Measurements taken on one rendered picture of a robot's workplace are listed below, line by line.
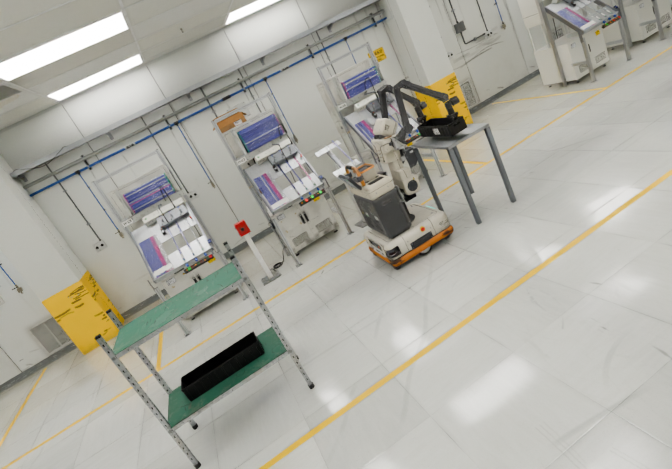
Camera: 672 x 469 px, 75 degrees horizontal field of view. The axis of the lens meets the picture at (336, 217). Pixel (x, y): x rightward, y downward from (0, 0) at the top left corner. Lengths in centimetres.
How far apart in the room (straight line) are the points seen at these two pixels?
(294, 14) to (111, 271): 466
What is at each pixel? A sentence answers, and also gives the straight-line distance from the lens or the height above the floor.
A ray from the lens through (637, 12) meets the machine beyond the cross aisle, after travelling 876.
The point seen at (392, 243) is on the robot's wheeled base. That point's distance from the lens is 388.
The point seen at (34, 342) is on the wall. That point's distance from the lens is 759.
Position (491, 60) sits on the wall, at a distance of 882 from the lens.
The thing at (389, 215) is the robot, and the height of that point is 50.
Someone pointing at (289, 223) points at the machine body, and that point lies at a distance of 537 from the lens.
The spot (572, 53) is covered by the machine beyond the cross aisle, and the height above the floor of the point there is 45.
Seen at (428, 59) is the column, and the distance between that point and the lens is 746.
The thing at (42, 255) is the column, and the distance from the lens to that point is 663.
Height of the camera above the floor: 182
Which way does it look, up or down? 17 degrees down
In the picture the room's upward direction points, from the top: 27 degrees counter-clockwise
